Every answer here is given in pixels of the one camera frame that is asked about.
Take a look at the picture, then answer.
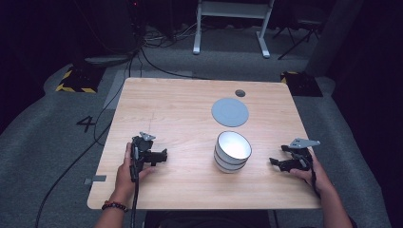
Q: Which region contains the yellow-black striped stand base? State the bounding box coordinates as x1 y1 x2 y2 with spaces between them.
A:
279 70 324 98
54 64 106 95

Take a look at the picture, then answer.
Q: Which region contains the black tripod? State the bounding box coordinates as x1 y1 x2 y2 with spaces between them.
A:
271 17 321 61

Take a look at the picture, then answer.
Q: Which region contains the grey pillar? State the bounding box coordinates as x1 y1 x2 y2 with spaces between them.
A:
304 0 366 78

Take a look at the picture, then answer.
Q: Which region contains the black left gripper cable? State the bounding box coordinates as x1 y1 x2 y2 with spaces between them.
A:
128 177 141 228

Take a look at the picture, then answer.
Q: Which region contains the grey flat stand foot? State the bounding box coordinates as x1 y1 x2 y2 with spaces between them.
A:
84 54 132 68

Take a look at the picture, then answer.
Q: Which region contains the grey round plate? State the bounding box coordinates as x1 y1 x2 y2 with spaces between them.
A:
210 97 250 128

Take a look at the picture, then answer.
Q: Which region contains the person's left hand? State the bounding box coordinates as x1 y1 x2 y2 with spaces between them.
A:
108 142 157 207

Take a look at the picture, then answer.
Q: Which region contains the bundle of black floor cables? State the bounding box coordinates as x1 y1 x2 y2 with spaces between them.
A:
139 22 210 81

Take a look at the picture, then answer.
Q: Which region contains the dark beaded bracelet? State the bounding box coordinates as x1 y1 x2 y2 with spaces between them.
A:
101 199 129 214

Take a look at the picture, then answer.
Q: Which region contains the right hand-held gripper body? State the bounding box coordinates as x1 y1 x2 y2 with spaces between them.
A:
288 137 321 172

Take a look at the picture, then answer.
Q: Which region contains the white metal desk frame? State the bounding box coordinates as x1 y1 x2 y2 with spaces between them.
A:
192 0 276 60

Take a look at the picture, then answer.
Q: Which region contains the white bowl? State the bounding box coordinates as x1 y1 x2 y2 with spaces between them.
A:
215 130 253 166
214 148 250 171
214 158 247 175

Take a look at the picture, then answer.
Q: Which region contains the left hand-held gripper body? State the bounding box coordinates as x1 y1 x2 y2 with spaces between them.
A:
129 131 157 183

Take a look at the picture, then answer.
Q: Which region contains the long black floor cable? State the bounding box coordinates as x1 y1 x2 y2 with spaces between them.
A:
33 47 144 228

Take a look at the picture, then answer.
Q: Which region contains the person's right hand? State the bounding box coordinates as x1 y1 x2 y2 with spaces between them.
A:
289 151 336 200

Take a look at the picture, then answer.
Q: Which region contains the person's dark clothing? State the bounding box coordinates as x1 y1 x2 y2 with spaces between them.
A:
143 209 271 228

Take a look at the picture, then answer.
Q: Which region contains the grey floor tape piece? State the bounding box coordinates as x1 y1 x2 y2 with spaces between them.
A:
83 174 107 186

